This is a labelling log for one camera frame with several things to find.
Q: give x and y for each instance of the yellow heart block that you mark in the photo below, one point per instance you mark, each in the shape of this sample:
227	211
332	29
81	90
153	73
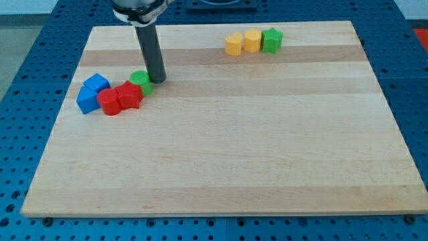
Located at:
233	44

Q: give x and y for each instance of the blue cube block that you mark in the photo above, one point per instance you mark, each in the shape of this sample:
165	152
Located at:
97	83

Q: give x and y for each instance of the green star block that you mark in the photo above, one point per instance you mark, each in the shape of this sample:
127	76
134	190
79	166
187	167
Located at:
271	40

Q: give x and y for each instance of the red cylinder block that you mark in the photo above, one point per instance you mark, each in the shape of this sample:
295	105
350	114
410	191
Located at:
109	102

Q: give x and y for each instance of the wooden board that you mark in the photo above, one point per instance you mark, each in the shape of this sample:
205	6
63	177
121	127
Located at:
303	132

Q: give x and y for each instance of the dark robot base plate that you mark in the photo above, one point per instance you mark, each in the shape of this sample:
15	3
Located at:
198	6

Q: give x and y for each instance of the green cylinder block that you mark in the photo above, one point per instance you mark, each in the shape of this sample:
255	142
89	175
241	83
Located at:
142	79

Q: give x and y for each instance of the red star block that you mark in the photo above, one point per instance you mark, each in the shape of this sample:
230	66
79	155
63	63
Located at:
129	95

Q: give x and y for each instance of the blue pentagon block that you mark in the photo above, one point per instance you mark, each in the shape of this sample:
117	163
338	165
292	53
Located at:
87	100

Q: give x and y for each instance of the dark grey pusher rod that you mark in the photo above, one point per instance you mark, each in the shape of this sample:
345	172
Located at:
151	52

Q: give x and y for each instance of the yellow hexagon block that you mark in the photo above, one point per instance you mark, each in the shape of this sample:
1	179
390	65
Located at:
252	42

